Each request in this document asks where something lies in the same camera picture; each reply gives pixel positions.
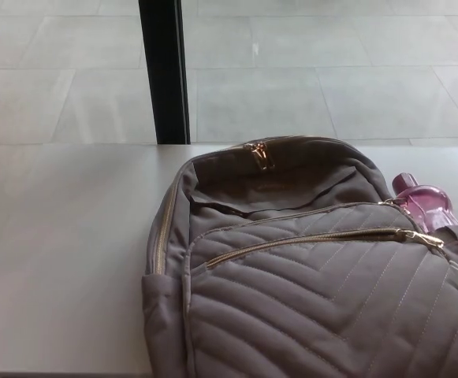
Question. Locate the grey quilted backpack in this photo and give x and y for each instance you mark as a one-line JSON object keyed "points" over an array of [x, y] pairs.
{"points": [[299, 299]]}

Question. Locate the pink translucent water bottle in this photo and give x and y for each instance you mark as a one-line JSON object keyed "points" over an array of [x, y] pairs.
{"points": [[423, 201]]}

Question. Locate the black vertical window post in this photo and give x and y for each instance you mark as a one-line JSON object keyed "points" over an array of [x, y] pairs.
{"points": [[165, 71]]}

